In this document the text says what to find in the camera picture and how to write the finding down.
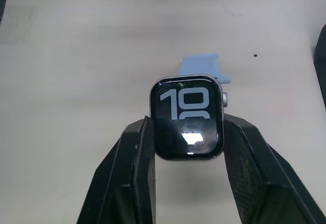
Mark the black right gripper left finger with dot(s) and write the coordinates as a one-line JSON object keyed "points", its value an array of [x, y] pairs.
{"points": [[132, 173]]}

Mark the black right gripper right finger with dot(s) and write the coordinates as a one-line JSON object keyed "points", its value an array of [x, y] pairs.
{"points": [[254, 183]]}

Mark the smartwatch body with black screen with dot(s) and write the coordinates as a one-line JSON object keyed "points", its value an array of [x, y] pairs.
{"points": [[186, 132]]}

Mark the black slotted watch stand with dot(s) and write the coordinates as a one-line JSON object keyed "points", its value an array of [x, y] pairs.
{"points": [[323, 38]]}

